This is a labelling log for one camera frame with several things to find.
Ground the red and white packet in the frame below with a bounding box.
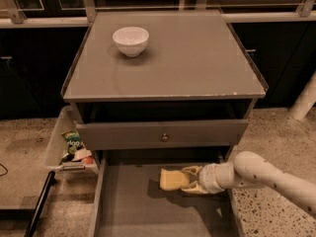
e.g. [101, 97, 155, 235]
[61, 148, 94, 164]

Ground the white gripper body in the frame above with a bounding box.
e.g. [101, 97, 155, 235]
[198, 163, 223, 195]

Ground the white ceramic bowl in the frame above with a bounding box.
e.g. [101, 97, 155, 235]
[113, 27, 149, 57]

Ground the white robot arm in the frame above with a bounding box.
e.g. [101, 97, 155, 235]
[181, 151, 316, 218]

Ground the grey top drawer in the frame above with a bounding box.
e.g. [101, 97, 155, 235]
[76, 119, 248, 150]

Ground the white table leg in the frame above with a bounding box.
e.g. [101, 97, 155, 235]
[289, 72, 316, 120]

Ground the black pole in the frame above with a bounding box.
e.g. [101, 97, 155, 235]
[24, 171, 56, 237]

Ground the green snack bag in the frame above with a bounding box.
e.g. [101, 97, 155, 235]
[62, 130, 84, 154]

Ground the black cable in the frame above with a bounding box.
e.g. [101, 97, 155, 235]
[0, 162, 10, 178]

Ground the yellow sponge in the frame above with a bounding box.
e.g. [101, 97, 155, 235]
[160, 169, 190, 191]

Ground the round metal drawer knob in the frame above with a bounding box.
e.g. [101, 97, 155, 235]
[161, 132, 169, 142]

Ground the grey drawer cabinet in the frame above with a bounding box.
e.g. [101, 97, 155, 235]
[63, 10, 268, 158]

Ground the grey open middle drawer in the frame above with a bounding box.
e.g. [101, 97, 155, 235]
[89, 149, 240, 237]

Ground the clear plastic bin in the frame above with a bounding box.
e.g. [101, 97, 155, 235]
[44, 106, 99, 177]

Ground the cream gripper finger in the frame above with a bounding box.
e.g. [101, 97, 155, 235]
[181, 181, 207, 195]
[182, 166, 202, 177]

